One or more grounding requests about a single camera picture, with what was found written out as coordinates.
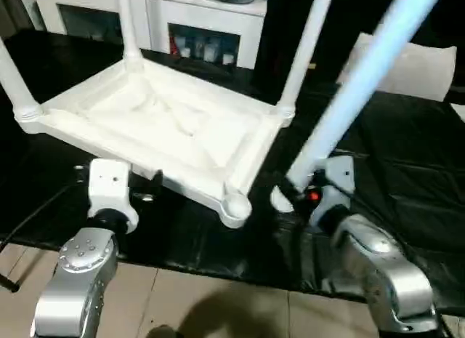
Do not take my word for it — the black cabinet with gold label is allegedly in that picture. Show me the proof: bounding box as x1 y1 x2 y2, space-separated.
254 0 364 88

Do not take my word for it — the white plastic table top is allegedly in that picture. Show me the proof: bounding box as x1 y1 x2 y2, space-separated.
14 57 295 230

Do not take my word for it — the white cabinet with glass doors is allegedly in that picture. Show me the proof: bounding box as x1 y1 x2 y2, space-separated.
17 0 268 70

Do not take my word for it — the white plastic table leg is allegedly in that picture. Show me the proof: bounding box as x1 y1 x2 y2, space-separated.
0 36 41 134
270 0 446 214
116 0 145 72
276 0 336 119

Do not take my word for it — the dark brown rounded object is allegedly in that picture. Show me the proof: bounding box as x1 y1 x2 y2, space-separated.
148 325 176 338

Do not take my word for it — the black metal rod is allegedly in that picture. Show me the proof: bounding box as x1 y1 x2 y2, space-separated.
0 272 21 292

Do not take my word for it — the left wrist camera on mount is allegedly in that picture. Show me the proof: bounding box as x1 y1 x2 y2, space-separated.
86 158 141 236

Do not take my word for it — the black work mat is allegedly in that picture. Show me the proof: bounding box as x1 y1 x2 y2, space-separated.
0 31 465 306

